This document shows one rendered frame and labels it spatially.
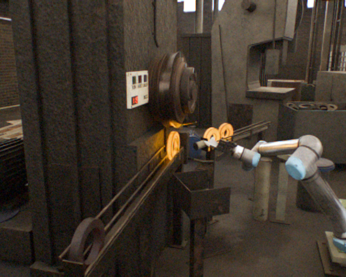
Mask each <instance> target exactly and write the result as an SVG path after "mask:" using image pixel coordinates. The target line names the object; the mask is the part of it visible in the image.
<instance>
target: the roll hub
mask: <svg viewBox="0 0 346 277"><path fill-rule="evenodd" d="M190 76H191V77H192V79H191V80H190ZM197 91H198V85H197V73H193V68H184V70H183V73H182V77H181V84H180V102H181V108H182V111H183V112H184V113H192V109H193V111H194V110H195V107H196V100H197ZM188 97H191V100H190V101H188Z"/></svg>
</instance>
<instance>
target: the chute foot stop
mask: <svg viewBox="0 0 346 277"><path fill-rule="evenodd" d="M63 267H64V275H65V277H85V271H84V265H83V263H78V262H71V261H69V260H65V259H63Z"/></svg>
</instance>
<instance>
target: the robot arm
mask: <svg viewBox="0 0 346 277"><path fill-rule="evenodd" d="M224 139H226V138H223V137H222V139H220V141H219V142H218V143H217V142H216V141H215V138H214V137H212V138H211V139H210V141H209V142H208V141H204V142H205V143H206V144H207V145H208V146H209V147H211V148H213V149H215V150H216V151H218V152H222V154H220V155H219V156H216V158H215V160H216V161H220V160H222V158H223V157H225V156H227V155H228V154H229V153H231V156H233V158H234V159H238V160H240V161H241V168H242V169H243V170H244V171H251V170H253V168H254V167H257V165H258V162H259V160H261V158H262V157H263V156H276V155H287V154H292V155H291V157H289V158H288V161H287V162H286V170H287V172H288V173H289V175H291V176H292V177H293V178H295V179H297V180H300V182H301V183H302V184H303V186H304V187H305V188H306V190H307V192H308V193H309V194H310V196H311V197H312V198H313V200H314V201H315V202H316V204H317V205H318V207H319V208H320V209H321V211H322V213H323V214H324V215H325V216H326V218H327V219H328V220H329V222H330V223H331V224H332V232H333V234H334V235H335V237H334V238H333V241H332V242H333V244H334V245H335V246H336V247H337V248H339V249H340V250H342V251H343V252H345V253H346V209H345V208H344V206H343V205H342V203H341V202H340V201H339V200H338V198H337V197H336V195H335V193H334V192H333V190H332V189H331V187H330V186H329V184H328V183H327V181H325V179H324V177H323V176H322V174H321V173H320V171H319V170H318V167H317V166H316V164H315V163H316V162H317V161H318V160H319V159H320V157H321V155H322V144H321V142H320V141H319V139H317V138H316V137H314V136H310V135H306V136H302V137H301V138H300V139H297V140H288V141H278V142H270V143H267V142H265V141H259V142H258V143H257V144H256V145H255V146H254V148H253V149H252V150H251V151H250V150H249V149H246V148H244V147H241V146H239V145H238V146H237V143H234V142H231V141H229V140H228V139H226V140H227V141H226V140H224Z"/></svg>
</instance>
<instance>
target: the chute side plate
mask: <svg viewBox="0 0 346 277"><path fill-rule="evenodd" d="M183 157H184V149H183V150H182V151H181V152H180V153H179V154H178V155H177V156H176V158H175V159H174V160H173V161H172V162H171V163H170V165H169V167H168V168H167V169H166V171H165V172H164V173H163V175H162V176H161V177H160V179H159V180H158V181H157V183H156V184H155V185H154V186H153V188H152V189H151V190H150V192H149V193H148V194H147V196H146V197H145V199H144V200H143V202H142V203H141V204H140V205H139V206H138V208H137V209H136V210H135V212H134V213H133V215H132V216H131V218H130V219H129V220H128V222H127V223H126V224H125V226H123V227H122V229H121V231H120V232H119V233H118V235H117V236H116V238H115V239H114V240H113V241H112V243H111V244H110V246H109V247H108V249H106V250H105V252H104V253H103V254H102V256H101V257H100V259H99V260H98V262H97V263H96V265H95V266H94V267H93V268H92V270H91V271H90V272H89V273H88V274H87V276H86V277H100V275H101V274H102V272H103V277H105V274H106V273H107V272H108V271H109V269H110V268H111V266H112V265H113V263H114V262H115V260H116V259H117V257H118V255H119V254H120V252H121V251H122V249H123V248H124V247H125V246H126V244H127V242H128V241H129V239H130V238H131V236H132V235H133V233H134V232H135V231H136V229H137V227H138V226H139V224H140V223H141V222H142V220H143V219H144V217H145V216H146V215H147V213H148V211H149V210H150V203H151V201H152V200H153V199H154V202H155V200H157V198H158V197H159V195H160V194H161V192H162V190H163V189H164V187H165V186H166V184H167V183H168V181H169V180H170V178H171V177H172V173H175V171H176V170H177V168H178V167H179V166H180V164H181V159H182V158H183Z"/></svg>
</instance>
